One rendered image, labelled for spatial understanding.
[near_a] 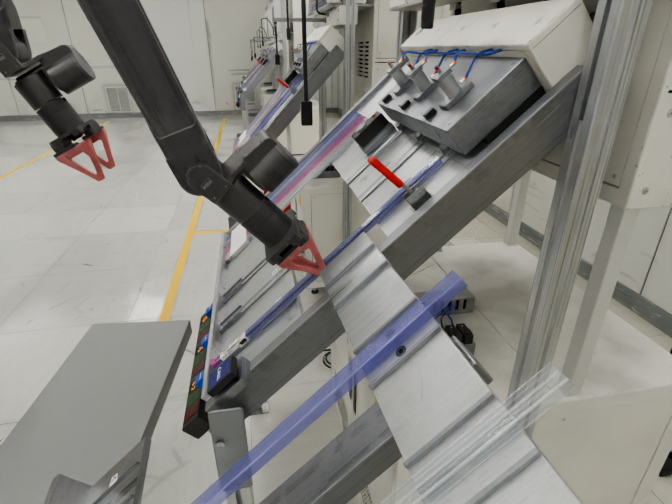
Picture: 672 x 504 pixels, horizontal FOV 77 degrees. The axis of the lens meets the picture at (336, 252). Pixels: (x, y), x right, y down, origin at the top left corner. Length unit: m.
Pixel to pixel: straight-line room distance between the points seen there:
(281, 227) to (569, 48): 0.44
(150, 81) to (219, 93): 8.82
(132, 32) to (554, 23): 0.49
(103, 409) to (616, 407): 1.00
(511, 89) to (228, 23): 8.81
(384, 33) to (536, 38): 1.45
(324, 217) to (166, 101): 1.63
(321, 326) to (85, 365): 0.62
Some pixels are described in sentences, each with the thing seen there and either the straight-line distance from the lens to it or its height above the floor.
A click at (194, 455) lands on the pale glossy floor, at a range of 1.63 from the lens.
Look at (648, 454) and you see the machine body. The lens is 1.25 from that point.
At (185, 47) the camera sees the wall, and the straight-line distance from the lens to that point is 9.39.
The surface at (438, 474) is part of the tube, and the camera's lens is 0.27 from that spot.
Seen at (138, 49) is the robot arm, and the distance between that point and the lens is 0.55.
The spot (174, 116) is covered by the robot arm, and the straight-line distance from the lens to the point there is 0.56.
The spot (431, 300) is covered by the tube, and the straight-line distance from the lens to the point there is 0.33.
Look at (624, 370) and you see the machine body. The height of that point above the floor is 0.62.
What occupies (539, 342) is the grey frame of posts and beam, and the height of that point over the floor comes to 0.80.
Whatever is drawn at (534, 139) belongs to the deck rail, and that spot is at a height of 1.11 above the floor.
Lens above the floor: 1.22
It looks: 26 degrees down
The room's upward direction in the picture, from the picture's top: straight up
